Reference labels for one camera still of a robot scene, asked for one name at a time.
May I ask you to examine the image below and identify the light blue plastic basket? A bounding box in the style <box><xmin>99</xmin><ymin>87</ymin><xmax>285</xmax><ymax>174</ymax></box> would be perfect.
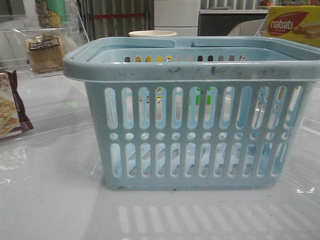
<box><xmin>63</xmin><ymin>36</ymin><xmax>320</xmax><ymax>188</ymax></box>

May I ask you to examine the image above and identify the fruit plate on counter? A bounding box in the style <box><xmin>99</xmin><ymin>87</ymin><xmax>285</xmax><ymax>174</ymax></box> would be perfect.
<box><xmin>258</xmin><ymin>0</ymin><xmax>274</xmax><ymax>8</ymax></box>

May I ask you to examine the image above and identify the grey armchair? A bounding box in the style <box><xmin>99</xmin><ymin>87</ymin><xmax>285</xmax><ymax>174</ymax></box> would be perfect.
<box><xmin>227</xmin><ymin>19</ymin><xmax>265</xmax><ymax>36</ymax></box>

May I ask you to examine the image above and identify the yellow nabati wafer box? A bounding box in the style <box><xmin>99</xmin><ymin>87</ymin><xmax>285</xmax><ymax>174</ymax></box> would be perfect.
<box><xmin>264</xmin><ymin>5</ymin><xmax>320</xmax><ymax>48</ymax></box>

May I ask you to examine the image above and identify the dark grey counter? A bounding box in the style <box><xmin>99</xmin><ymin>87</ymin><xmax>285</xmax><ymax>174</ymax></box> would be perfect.
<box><xmin>198</xmin><ymin>9</ymin><xmax>267</xmax><ymax>36</ymax></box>

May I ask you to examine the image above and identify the green cartoon bottle on shelf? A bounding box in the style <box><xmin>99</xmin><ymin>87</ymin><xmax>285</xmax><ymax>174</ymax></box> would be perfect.
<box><xmin>34</xmin><ymin>0</ymin><xmax>67</xmax><ymax>28</ymax></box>

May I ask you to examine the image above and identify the brown cracker snack bag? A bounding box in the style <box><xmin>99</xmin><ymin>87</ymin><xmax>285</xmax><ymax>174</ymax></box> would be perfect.
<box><xmin>0</xmin><ymin>70</ymin><xmax>34</xmax><ymax>139</ymax></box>

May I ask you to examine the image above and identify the clear acrylic display shelf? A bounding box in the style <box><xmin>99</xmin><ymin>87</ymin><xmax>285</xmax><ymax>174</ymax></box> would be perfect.
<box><xmin>0</xmin><ymin>0</ymin><xmax>89</xmax><ymax>141</ymax></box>

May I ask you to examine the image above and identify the white cabinet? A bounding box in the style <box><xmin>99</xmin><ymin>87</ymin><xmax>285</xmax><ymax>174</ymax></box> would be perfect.
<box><xmin>154</xmin><ymin>0</ymin><xmax>201</xmax><ymax>37</ymax></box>

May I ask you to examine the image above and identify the packaged bread slice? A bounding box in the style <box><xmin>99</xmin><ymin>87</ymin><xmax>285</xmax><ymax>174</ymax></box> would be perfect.
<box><xmin>12</xmin><ymin>28</ymin><xmax>76</xmax><ymax>75</ymax></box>

